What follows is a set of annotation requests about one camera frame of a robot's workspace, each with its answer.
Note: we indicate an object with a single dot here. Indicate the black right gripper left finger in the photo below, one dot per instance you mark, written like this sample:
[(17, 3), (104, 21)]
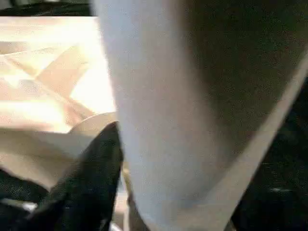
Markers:
[(91, 180)]

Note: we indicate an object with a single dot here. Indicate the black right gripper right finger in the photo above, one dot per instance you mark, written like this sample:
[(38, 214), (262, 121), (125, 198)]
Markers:
[(276, 197)]

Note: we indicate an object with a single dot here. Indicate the white plastic table top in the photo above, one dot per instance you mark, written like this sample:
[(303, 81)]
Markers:
[(48, 84)]

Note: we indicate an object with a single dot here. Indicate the white plastic table leg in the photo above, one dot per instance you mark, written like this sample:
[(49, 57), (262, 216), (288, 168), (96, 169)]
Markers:
[(156, 96)]

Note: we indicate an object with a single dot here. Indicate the black plastic mat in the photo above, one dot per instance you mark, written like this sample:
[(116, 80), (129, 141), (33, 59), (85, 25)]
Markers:
[(14, 187)]

